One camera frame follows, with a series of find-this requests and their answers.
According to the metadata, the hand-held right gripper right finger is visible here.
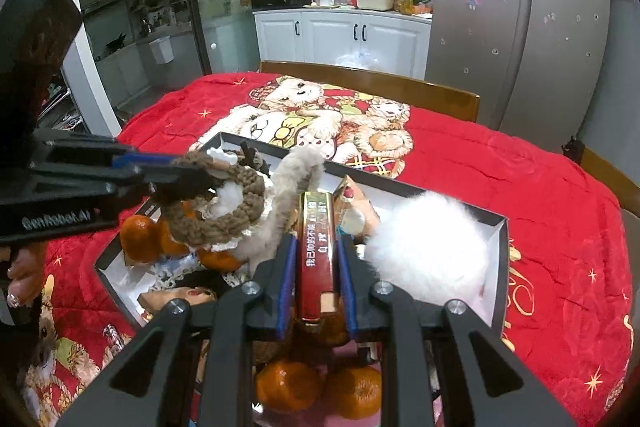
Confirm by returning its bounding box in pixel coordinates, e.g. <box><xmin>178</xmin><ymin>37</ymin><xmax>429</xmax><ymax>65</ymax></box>
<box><xmin>336</xmin><ymin>234</ymin><xmax>578</xmax><ymax>427</ymax></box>

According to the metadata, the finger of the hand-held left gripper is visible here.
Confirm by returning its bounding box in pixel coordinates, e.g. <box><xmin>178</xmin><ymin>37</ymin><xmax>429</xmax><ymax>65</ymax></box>
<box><xmin>30</xmin><ymin>177</ymin><xmax>158</xmax><ymax>220</ymax></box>
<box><xmin>35</xmin><ymin>130</ymin><xmax>218</xmax><ymax>196</ymax></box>

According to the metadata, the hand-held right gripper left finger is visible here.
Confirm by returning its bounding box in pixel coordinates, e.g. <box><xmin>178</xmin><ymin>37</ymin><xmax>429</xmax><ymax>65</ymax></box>
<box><xmin>62</xmin><ymin>234</ymin><xmax>299</xmax><ymax>427</ymax></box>

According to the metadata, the red and gold bar box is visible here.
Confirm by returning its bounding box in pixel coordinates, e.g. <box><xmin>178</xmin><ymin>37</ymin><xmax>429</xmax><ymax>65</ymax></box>
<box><xmin>296</xmin><ymin>189</ymin><xmax>347</xmax><ymax>329</ymax></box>

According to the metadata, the brown knitted ring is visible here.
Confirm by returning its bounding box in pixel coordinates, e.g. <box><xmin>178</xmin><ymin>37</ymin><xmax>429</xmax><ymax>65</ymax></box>
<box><xmin>159</xmin><ymin>146</ymin><xmax>275</xmax><ymax>254</ymax></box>

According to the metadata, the cardboard box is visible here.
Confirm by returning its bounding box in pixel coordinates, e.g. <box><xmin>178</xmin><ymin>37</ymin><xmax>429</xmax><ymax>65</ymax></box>
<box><xmin>94</xmin><ymin>131</ymin><xmax>512</xmax><ymax>427</ymax></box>

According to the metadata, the person's left hand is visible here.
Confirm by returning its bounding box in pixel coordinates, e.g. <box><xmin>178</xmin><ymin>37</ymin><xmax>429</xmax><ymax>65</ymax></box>
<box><xmin>6</xmin><ymin>243</ymin><xmax>49</xmax><ymax>311</ymax></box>

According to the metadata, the orange mandarin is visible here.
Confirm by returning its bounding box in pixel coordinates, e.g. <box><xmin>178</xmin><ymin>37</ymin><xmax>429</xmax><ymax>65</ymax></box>
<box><xmin>159</xmin><ymin>202</ymin><xmax>192</xmax><ymax>258</ymax></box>
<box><xmin>121</xmin><ymin>215</ymin><xmax>164</xmax><ymax>264</ymax></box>
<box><xmin>255</xmin><ymin>358</ymin><xmax>323</xmax><ymax>416</ymax></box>
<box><xmin>199</xmin><ymin>246</ymin><xmax>244</xmax><ymax>274</ymax></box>
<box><xmin>324</xmin><ymin>363</ymin><xmax>384</xmax><ymax>421</ymax></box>

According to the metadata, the printed snack packet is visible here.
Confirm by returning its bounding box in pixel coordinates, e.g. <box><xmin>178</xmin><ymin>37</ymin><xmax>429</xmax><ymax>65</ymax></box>
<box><xmin>331</xmin><ymin>174</ymin><xmax>382</xmax><ymax>239</ymax></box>

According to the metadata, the white fluffy pompom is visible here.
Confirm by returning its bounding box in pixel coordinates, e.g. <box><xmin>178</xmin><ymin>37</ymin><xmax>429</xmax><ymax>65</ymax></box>
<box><xmin>364</xmin><ymin>193</ymin><xmax>495</xmax><ymax>309</ymax></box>

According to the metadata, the lace doll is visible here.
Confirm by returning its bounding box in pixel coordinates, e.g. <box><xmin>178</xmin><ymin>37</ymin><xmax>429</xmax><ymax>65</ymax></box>
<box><xmin>137</xmin><ymin>254</ymin><xmax>253</xmax><ymax>315</ymax></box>

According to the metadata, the grey fuzzy strip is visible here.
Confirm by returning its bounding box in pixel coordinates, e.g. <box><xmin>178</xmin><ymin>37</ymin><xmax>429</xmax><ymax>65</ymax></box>
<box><xmin>247</xmin><ymin>146</ymin><xmax>327</xmax><ymax>280</ymax></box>

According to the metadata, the white trash bin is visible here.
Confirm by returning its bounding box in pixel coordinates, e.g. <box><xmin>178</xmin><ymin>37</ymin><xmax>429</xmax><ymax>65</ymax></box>
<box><xmin>149</xmin><ymin>35</ymin><xmax>174</xmax><ymax>64</ymax></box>

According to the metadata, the red printed blanket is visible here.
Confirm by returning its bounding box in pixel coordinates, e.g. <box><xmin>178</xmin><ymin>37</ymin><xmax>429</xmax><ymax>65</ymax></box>
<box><xmin>19</xmin><ymin>71</ymin><xmax>635</xmax><ymax>427</ymax></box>

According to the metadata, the white kitchen cabinet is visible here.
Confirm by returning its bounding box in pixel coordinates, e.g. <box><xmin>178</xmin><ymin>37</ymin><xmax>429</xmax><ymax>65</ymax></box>
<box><xmin>252</xmin><ymin>6</ymin><xmax>434</xmax><ymax>81</ymax></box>

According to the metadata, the white plastic bag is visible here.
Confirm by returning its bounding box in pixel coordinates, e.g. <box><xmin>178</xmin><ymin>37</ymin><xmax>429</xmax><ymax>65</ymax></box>
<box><xmin>337</xmin><ymin>49</ymin><xmax>382</xmax><ymax>71</ymax></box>

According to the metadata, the beige plastic basin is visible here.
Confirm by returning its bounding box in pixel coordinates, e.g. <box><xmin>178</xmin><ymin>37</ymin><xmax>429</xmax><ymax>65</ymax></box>
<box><xmin>353</xmin><ymin>0</ymin><xmax>399</xmax><ymax>12</ymax></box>

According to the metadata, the silver refrigerator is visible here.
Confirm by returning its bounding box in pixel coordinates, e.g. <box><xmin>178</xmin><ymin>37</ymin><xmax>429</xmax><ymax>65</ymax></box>
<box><xmin>424</xmin><ymin>0</ymin><xmax>615</xmax><ymax>154</ymax></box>

